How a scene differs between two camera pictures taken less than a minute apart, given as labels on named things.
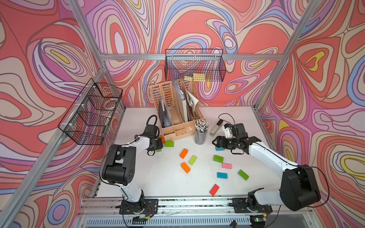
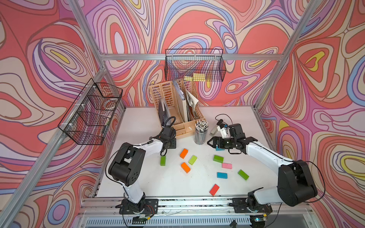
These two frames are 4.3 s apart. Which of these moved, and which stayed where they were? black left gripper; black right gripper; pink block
Moved: black left gripper
Stayed: pink block; black right gripper
